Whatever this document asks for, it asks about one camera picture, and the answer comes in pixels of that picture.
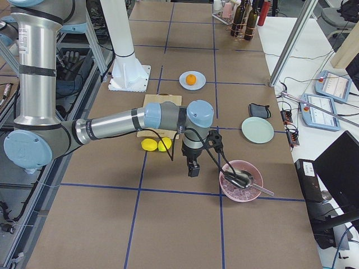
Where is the pink bowl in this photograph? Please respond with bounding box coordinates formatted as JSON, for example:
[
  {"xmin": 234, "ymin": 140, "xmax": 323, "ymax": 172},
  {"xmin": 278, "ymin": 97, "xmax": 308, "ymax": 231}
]
[{"xmin": 219, "ymin": 160, "xmax": 263, "ymax": 202}]

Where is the light green plate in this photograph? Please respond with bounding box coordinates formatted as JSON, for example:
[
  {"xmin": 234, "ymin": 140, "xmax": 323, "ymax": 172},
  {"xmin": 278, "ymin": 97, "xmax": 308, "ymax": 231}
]
[{"xmin": 241, "ymin": 117, "xmax": 274, "ymax": 143}]

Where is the dark glass bottle rear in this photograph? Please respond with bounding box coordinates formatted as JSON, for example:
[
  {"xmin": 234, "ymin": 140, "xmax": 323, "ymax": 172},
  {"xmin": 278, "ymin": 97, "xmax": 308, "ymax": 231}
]
[{"xmin": 230, "ymin": 1, "xmax": 245, "ymax": 36}]

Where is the yellow lemon right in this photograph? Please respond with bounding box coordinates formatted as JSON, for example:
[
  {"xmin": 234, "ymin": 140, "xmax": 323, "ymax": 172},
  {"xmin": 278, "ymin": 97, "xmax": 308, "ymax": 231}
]
[{"xmin": 158, "ymin": 137, "xmax": 172, "ymax": 152}]

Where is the teach pendant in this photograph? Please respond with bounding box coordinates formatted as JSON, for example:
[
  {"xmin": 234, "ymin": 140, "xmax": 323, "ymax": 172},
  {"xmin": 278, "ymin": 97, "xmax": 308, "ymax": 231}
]
[
  {"xmin": 315, "ymin": 70, "xmax": 352, "ymax": 103},
  {"xmin": 298, "ymin": 93, "xmax": 342, "ymax": 132}
]

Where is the black computer monitor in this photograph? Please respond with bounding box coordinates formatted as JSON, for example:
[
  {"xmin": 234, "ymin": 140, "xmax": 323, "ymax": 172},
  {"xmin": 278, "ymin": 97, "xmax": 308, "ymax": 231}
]
[{"xmin": 295, "ymin": 131, "xmax": 358, "ymax": 249}]

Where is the aluminium frame post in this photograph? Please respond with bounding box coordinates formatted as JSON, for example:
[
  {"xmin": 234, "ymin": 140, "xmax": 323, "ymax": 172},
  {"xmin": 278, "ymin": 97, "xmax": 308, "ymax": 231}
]
[{"xmin": 269, "ymin": 0, "xmax": 318, "ymax": 87}]

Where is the dark glass bottle middle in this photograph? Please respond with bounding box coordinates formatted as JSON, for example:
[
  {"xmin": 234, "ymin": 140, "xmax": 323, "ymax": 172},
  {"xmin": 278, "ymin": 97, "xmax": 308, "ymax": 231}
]
[{"xmin": 244, "ymin": 1, "xmax": 259, "ymax": 41}]

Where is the pink cup upper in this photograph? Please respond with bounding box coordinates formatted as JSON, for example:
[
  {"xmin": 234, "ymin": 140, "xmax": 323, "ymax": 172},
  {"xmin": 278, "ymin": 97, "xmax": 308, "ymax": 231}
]
[{"xmin": 222, "ymin": 2, "xmax": 232, "ymax": 18}]

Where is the copper wire bottle rack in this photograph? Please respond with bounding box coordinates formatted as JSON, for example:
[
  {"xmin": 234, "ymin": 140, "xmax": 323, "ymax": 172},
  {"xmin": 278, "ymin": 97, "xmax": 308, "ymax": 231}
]
[{"xmin": 234, "ymin": 2, "xmax": 252, "ymax": 40}]

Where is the wooden cutting board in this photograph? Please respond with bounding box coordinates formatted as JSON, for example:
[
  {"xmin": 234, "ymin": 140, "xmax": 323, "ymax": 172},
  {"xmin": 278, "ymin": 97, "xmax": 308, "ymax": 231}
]
[{"xmin": 137, "ymin": 94, "xmax": 182, "ymax": 139}]

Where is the light blue plate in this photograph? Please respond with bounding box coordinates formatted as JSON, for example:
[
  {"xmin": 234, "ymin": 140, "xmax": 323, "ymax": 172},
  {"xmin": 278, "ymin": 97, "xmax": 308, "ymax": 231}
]
[{"xmin": 179, "ymin": 71, "xmax": 206, "ymax": 91}]

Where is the yellow lemon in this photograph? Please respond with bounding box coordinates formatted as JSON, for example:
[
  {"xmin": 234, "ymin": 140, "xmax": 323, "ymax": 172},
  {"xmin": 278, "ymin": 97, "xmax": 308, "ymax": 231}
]
[
  {"xmin": 158, "ymin": 137, "xmax": 172, "ymax": 152},
  {"xmin": 141, "ymin": 138, "xmax": 158, "ymax": 151}
]

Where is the dark glass bottle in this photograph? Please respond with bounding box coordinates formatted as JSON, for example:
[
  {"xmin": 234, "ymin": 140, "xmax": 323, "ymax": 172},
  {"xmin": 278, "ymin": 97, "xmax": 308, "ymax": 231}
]
[
  {"xmin": 244, "ymin": 1, "xmax": 259, "ymax": 41},
  {"xmin": 230, "ymin": 1, "xmax": 245, "ymax": 36}
]

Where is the orange fruit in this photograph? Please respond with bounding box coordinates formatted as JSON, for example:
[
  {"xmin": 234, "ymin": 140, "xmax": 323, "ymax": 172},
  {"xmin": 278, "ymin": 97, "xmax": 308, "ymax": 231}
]
[{"xmin": 185, "ymin": 73, "xmax": 197, "ymax": 86}]

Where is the dark grey folded cloth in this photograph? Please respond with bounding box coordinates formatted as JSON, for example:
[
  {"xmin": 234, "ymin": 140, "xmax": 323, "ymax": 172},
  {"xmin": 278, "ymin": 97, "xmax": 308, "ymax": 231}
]
[{"xmin": 248, "ymin": 103, "xmax": 271, "ymax": 119}]

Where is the red bottle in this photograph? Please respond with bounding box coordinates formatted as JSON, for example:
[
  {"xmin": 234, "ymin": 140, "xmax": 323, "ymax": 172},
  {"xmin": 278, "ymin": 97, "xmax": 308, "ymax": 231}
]
[{"xmin": 257, "ymin": 0, "xmax": 271, "ymax": 26}]

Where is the teach pendant far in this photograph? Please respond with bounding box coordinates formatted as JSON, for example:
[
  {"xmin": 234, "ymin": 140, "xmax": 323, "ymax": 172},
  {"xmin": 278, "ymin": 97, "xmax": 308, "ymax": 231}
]
[{"xmin": 315, "ymin": 70, "xmax": 352, "ymax": 103}]

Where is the teach pendant near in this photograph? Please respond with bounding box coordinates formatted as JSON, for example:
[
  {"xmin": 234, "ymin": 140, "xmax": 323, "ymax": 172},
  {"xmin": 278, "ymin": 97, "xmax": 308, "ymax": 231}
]
[{"xmin": 298, "ymin": 93, "xmax": 342, "ymax": 132}]

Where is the metal scoop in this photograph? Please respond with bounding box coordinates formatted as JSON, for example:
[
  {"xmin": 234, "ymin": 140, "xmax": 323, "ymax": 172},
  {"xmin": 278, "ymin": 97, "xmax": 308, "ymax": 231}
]
[{"xmin": 224, "ymin": 170, "xmax": 274, "ymax": 197}]

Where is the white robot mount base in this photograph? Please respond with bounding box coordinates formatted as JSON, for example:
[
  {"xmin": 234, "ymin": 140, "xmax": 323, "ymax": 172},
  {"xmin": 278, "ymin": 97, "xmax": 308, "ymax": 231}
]
[{"xmin": 100, "ymin": 0, "xmax": 151, "ymax": 92}]

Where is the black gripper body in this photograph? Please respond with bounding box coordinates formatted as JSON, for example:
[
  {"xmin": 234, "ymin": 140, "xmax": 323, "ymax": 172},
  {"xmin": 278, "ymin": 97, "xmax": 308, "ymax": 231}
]
[{"xmin": 182, "ymin": 129, "xmax": 223, "ymax": 165}]

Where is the yellow lemon left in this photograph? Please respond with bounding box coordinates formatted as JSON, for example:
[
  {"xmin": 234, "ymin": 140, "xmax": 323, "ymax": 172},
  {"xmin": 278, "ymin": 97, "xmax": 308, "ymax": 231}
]
[{"xmin": 141, "ymin": 138, "xmax": 158, "ymax": 151}]

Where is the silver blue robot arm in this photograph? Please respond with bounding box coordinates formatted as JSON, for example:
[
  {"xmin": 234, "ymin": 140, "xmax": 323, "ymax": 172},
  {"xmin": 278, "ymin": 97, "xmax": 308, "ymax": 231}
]
[{"xmin": 3, "ymin": 1, "xmax": 214, "ymax": 177}]

